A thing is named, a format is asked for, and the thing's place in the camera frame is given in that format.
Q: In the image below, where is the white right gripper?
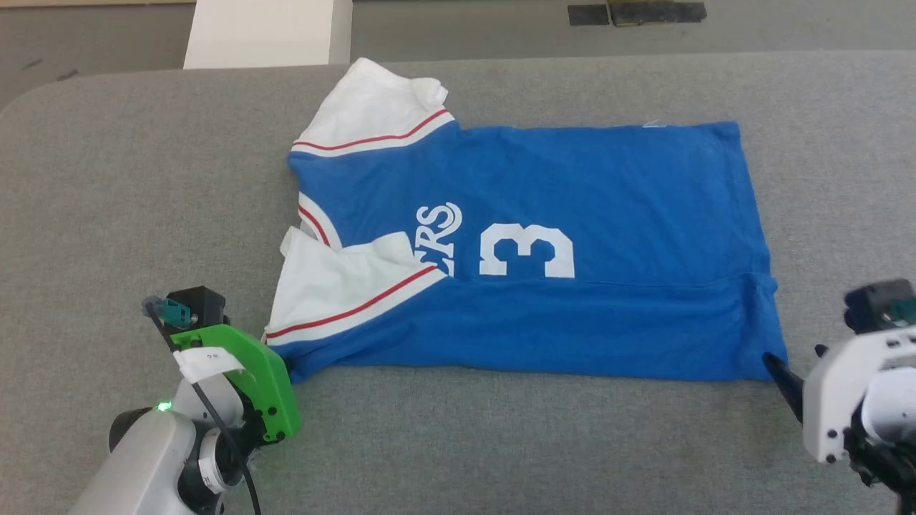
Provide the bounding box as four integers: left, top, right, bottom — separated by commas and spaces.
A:
761, 325, 916, 465

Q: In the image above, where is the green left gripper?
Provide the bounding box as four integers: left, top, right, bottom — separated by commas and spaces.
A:
171, 323, 302, 445

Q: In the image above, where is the blue and white sports jersey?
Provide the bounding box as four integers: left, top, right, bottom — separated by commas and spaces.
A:
263, 57, 790, 384

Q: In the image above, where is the white paper label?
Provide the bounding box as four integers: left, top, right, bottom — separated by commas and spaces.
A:
174, 346, 256, 383

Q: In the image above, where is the white box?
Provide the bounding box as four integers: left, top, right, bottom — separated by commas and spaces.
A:
183, 0, 354, 70

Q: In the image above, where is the large black floor mat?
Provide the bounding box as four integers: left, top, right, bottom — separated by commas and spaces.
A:
608, 0, 708, 27

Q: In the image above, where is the small black floor mat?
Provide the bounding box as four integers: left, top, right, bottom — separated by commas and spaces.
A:
567, 4, 610, 27

